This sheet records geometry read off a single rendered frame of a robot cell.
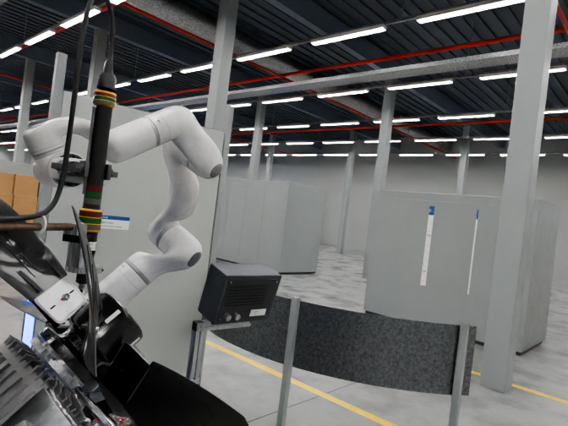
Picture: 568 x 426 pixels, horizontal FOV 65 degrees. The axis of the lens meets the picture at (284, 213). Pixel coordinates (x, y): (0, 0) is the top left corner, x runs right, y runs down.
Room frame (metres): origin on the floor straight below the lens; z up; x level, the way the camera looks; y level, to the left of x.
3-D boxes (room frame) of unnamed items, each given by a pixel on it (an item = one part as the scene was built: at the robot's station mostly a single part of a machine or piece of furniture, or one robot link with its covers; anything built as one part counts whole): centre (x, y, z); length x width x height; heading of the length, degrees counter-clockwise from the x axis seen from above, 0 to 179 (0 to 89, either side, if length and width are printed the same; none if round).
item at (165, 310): (2.87, 0.91, 1.10); 1.21 x 0.05 x 2.20; 133
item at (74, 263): (0.90, 0.39, 1.34); 0.09 x 0.07 x 0.10; 168
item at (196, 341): (1.53, 0.25, 0.96); 0.03 x 0.03 x 0.20; 43
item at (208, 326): (1.60, 0.17, 1.04); 0.24 x 0.03 x 0.03; 133
